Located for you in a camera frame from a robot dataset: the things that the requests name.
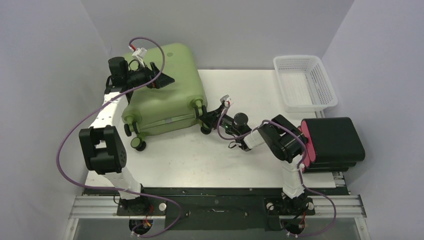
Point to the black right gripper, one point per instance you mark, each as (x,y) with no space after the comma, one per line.
(214,116)

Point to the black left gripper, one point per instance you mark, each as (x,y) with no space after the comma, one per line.
(162,80)

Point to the green hard-shell suitcase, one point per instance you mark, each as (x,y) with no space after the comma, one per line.
(176,106)

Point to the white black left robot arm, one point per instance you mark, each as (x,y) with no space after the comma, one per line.
(102,147)

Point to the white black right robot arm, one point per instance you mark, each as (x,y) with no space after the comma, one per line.
(286,142)

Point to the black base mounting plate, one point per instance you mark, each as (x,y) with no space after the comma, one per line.
(181,209)

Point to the white perforated plastic basket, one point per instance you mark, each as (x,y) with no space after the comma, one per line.
(304,83)

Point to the black and pink storage organizer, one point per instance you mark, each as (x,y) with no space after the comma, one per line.
(333,144)

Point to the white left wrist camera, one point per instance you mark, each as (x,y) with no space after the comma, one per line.
(138,54)

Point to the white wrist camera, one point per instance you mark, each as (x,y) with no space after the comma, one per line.
(226,99)
(138,54)

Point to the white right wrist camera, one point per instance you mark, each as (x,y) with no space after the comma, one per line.
(226,99)

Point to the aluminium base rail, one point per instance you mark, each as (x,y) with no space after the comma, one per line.
(344,207)

